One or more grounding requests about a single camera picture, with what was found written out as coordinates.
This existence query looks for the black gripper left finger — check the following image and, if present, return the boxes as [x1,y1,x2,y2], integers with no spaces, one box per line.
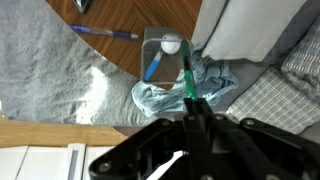
[183,98,213,180]

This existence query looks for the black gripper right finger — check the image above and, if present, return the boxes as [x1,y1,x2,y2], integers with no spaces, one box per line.
[200,98,320,180]

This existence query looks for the green pen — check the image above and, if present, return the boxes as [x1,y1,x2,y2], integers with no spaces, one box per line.
[181,40,198,100]

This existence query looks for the blue pen in cup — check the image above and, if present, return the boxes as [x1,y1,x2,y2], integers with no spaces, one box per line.
[144,49,164,81]

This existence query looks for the clear plastic pen cup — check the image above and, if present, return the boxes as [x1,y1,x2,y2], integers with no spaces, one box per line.
[140,26,194,85]

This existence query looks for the blue pen on table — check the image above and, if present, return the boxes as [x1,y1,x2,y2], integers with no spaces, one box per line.
[70,25,139,39]

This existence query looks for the light blue crumpled cloth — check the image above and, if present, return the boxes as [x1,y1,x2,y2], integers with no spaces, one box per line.
[131,51,239,117]

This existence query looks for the plaid grey pillow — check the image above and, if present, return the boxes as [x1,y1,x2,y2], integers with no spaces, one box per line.
[228,68,320,134]
[281,17,320,103]

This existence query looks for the white ball in cup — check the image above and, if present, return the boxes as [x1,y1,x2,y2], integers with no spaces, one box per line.
[160,34,181,55]

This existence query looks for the light grey long pillow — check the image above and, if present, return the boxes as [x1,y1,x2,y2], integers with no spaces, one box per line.
[202,0,307,62]
[191,0,228,50]

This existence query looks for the wooden oval side table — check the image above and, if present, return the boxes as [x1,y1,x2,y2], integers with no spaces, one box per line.
[46,0,203,78]

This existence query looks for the grey bed blanket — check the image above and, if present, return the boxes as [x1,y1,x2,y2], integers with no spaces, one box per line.
[0,0,158,128]

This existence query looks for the white closet doors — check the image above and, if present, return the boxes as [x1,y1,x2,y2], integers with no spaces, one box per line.
[0,143,112,180]

